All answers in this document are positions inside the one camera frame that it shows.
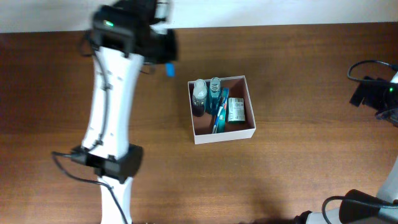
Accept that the blue disposable razor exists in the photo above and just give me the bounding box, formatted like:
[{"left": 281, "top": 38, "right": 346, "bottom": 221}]
[{"left": 165, "top": 63, "right": 175, "bottom": 77}]

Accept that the clear bottle with purple liquid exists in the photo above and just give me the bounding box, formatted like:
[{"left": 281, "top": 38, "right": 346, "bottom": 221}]
[{"left": 192, "top": 79, "right": 208, "bottom": 117}]

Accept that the teal mouthwash bottle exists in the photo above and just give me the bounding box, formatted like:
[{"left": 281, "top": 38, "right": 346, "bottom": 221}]
[{"left": 208, "top": 77, "right": 221, "bottom": 115}]

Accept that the blue and white toothbrush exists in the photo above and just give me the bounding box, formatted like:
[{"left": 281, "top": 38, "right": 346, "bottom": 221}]
[{"left": 212, "top": 97, "right": 227, "bottom": 134}]

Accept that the green and white soap box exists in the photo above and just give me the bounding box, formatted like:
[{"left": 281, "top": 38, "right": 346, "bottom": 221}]
[{"left": 228, "top": 98, "right": 246, "bottom": 124}]

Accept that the green red toothpaste tube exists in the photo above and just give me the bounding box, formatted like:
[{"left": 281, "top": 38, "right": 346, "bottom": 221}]
[{"left": 216, "top": 88, "right": 229, "bottom": 133}]

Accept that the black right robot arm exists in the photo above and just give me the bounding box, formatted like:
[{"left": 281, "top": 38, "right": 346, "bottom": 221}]
[{"left": 292, "top": 75, "right": 397, "bottom": 224}]

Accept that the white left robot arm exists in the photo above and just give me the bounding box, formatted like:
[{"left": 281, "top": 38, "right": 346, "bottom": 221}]
[{"left": 70, "top": 1, "right": 177, "bottom": 223}]

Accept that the white cardboard box, brown inside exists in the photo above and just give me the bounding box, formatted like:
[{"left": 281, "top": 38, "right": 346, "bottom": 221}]
[{"left": 188, "top": 75, "right": 256, "bottom": 144}]

